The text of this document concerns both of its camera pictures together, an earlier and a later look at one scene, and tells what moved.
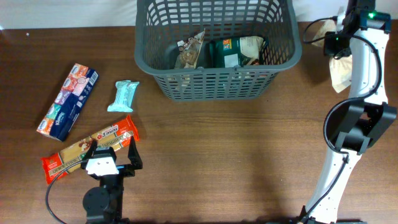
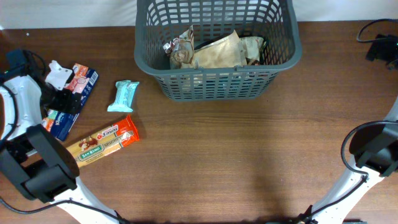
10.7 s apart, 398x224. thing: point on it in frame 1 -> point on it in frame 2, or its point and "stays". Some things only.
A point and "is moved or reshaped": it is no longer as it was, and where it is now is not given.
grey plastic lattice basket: [161, 24] stays
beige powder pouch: [341, 67] -> [221, 53]
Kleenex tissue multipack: [68, 102] stays
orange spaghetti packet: [117, 136] stays
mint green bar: [125, 90] stays
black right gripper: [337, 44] -> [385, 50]
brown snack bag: [188, 50] is moved or reshaped
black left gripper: [128, 170] -> [63, 102]
